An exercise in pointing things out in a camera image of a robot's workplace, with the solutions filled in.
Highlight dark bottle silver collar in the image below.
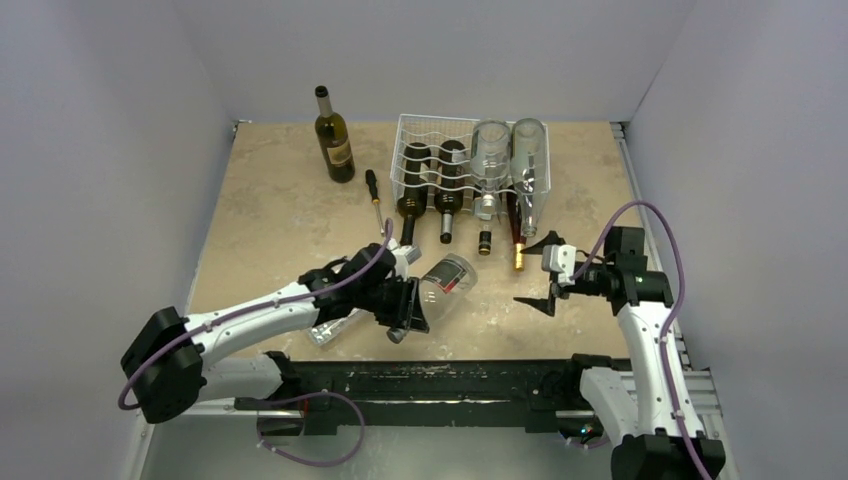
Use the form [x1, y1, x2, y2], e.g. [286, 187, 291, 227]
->
[434, 139, 465, 244]

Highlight small dark bottle gold cap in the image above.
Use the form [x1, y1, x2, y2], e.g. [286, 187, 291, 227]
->
[477, 226, 492, 256]

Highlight dark labelled wine bottle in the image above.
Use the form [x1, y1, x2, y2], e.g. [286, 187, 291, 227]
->
[314, 85, 355, 183]

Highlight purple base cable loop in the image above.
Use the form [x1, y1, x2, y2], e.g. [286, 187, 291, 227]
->
[255, 390, 367, 469]

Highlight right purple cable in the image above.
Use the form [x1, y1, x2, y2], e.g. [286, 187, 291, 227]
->
[572, 201, 717, 480]

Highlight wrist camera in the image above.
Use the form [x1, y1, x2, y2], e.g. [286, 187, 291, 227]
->
[541, 244, 577, 286]
[388, 239, 422, 279]

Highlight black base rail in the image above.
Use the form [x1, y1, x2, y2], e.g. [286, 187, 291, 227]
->
[234, 354, 631, 435]

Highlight clear bottle silver cap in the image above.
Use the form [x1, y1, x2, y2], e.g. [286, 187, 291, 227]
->
[418, 253, 477, 328]

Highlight red bottle gold foil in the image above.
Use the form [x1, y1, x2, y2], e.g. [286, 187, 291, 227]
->
[506, 192, 526, 272]

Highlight black handled screwdriver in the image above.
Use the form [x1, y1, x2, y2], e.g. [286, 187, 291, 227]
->
[365, 169, 385, 236]

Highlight white wire wine rack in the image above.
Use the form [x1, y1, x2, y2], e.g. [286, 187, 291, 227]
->
[390, 114, 551, 214]

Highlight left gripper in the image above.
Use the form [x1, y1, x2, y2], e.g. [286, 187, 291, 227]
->
[355, 273, 428, 331]

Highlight clear plastic parts box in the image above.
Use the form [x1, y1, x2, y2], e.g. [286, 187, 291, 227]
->
[306, 309, 368, 347]

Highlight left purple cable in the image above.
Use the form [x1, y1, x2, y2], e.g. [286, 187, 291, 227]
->
[117, 218, 395, 412]

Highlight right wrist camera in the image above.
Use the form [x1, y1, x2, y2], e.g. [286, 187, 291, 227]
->
[541, 244, 577, 286]

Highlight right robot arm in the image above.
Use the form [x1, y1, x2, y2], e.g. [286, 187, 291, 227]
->
[522, 226, 726, 479]

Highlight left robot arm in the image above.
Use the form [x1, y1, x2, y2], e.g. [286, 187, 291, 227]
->
[118, 241, 429, 424]

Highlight tall clear bottle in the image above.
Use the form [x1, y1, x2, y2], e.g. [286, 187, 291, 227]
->
[510, 118, 548, 238]

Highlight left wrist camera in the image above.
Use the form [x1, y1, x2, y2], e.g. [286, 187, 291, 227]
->
[388, 239, 422, 279]

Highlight dark green lower bottle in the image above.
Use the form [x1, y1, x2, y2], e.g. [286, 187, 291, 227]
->
[397, 142, 431, 246]

